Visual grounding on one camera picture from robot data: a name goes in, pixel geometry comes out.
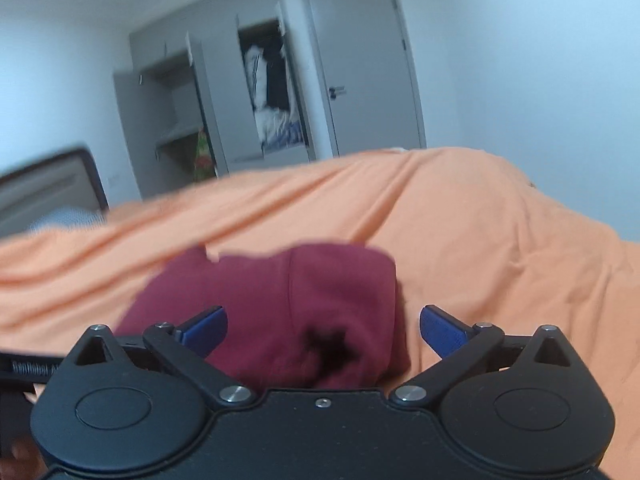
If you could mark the blue checkered pillow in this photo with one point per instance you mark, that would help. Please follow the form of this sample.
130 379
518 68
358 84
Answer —
68 218

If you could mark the orange bed cover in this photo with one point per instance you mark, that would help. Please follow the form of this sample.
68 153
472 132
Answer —
468 232

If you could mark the white wall socket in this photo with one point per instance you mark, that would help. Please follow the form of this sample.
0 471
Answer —
114 180

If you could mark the white puffer jacket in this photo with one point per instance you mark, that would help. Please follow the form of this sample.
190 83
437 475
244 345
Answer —
256 72

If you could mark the brown beige padded headboard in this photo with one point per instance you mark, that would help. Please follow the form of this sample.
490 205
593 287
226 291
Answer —
63 182

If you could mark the grey room door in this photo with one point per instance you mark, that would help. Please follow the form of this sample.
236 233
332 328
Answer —
362 45

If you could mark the colourful printed bag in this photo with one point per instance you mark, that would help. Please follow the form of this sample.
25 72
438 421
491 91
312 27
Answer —
203 162

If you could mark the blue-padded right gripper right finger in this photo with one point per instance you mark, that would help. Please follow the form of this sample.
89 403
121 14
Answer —
464 351

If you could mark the black door handle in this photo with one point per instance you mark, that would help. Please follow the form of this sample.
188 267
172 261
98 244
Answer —
334 92

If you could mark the white folded clothes pile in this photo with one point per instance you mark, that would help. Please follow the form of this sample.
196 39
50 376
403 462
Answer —
270 122

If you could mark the grey open wardrobe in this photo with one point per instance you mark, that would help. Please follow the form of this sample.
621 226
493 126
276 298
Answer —
188 74

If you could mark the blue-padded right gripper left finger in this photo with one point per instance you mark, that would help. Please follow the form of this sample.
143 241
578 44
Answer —
183 349

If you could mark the dark red knit sweater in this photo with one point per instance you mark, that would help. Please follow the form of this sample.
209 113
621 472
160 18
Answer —
319 316

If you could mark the dark hanging clothes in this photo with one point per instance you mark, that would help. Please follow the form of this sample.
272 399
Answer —
277 77

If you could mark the blue striped blanket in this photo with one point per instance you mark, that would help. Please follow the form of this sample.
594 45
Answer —
292 135

